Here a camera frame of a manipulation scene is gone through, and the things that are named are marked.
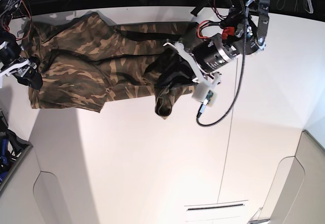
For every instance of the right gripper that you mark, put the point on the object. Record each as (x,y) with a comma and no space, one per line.
(25,71)

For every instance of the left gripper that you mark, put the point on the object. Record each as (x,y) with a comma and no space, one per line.
(189,65)

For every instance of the camouflage T-shirt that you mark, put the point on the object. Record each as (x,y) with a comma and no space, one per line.
(87,63)

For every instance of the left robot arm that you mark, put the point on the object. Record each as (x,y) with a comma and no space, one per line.
(241,32)

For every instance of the bin with blue items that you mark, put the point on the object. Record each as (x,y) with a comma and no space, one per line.
(13,152)

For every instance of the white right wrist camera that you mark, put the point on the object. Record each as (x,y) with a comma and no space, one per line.
(1,81)

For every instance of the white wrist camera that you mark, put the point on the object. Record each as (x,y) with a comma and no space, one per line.
(1,81)
(203,93)

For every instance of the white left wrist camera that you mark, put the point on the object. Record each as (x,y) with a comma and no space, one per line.
(203,93)

